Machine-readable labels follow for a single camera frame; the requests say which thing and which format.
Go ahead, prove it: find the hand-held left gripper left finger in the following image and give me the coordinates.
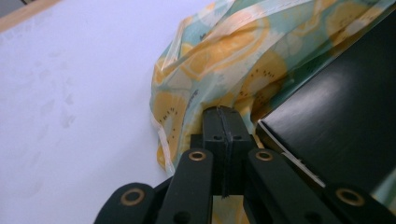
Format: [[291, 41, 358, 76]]
[[190, 105, 231, 198]]

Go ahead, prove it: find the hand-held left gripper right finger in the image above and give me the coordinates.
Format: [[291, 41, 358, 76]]
[[221, 105, 255, 198]]

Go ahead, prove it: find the orange slice print plastic bag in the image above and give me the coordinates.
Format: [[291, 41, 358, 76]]
[[148, 0, 396, 224]]

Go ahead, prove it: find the glossy black box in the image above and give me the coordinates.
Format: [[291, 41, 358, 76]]
[[255, 8, 396, 195]]

